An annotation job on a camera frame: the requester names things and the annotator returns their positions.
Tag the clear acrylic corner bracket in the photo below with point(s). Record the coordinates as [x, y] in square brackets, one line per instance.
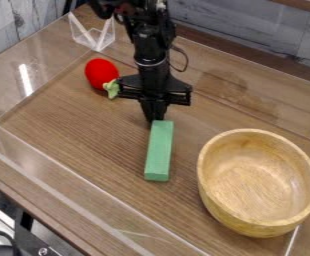
[96, 39]

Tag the red plush strawberry toy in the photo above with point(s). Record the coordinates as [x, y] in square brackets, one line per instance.
[102, 74]

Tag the light brown wooden bowl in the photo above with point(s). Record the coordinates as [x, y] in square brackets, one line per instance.
[254, 182]

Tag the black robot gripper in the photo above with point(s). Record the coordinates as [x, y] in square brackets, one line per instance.
[155, 83]

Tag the black metal table frame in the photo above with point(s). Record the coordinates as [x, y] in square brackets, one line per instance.
[35, 239]

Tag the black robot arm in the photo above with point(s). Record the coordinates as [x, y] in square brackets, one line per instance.
[151, 31]

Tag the green rectangular block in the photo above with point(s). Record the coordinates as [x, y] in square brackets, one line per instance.
[158, 160]

